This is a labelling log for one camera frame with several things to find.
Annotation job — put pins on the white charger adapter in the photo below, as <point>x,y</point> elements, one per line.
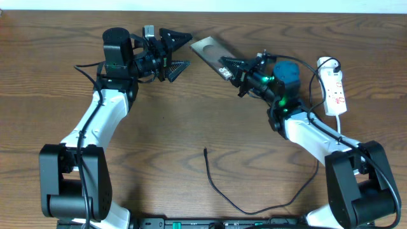
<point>329,68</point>

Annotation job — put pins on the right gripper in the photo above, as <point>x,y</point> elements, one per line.
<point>235,66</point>

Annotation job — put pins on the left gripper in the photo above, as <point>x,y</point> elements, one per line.
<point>165,59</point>

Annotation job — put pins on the white power strip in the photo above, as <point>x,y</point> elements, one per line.
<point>335,103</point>

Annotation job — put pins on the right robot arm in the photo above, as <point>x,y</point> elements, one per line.
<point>361,186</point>

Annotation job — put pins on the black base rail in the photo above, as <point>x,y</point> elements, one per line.
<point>161,223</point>

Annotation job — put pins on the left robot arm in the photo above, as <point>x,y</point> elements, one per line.
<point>75,183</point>

